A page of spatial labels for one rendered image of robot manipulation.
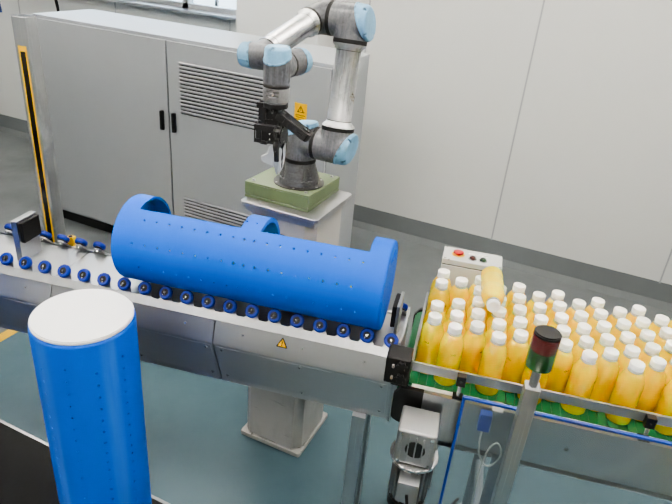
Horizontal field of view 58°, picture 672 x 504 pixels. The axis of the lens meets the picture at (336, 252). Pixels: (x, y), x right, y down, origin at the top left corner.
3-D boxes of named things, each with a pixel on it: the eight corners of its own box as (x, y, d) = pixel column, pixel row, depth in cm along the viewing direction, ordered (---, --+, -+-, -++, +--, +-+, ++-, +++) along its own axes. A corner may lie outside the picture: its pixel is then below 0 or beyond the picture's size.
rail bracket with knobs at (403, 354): (387, 367, 183) (391, 339, 179) (411, 372, 182) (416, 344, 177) (381, 387, 175) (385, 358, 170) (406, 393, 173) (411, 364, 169)
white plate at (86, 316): (124, 342, 161) (125, 346, 162) (140, 288, 186) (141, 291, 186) (13, 343, 157) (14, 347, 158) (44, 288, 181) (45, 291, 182)
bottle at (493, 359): (472, 391, 176) (483, 342, 168) (477, 378, 182) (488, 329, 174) (495, 399, 174) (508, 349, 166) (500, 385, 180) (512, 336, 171)
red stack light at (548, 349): (529, 338, 147) (532, 325, 146) (556, 344, 146) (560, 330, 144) (530, 353, 142) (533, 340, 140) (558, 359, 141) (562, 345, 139)
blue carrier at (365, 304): (155, 259, 223) (154, 184, 212) (390, 306, 207) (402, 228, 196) (111, 290, 197) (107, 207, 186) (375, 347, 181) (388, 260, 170)
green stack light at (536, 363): (524, 355, 150) (529, 338, 147) (551, 360, 148) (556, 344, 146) (525, 370, 144) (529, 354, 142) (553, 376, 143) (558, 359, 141)
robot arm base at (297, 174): (288, 172, 237) (289, 147, 232) (324, 179, 233) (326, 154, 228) (272, 184, 224) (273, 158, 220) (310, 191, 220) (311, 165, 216)
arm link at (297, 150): (294, 149, 231) (295, 114, 225) (325, 156, 226) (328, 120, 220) (278, 157, 221) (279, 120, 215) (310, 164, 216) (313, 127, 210)
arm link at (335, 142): (321, 157, 226) (341, 1, 209) (357, 165, 221) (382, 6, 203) (306, 161, 216) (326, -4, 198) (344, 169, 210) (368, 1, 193)
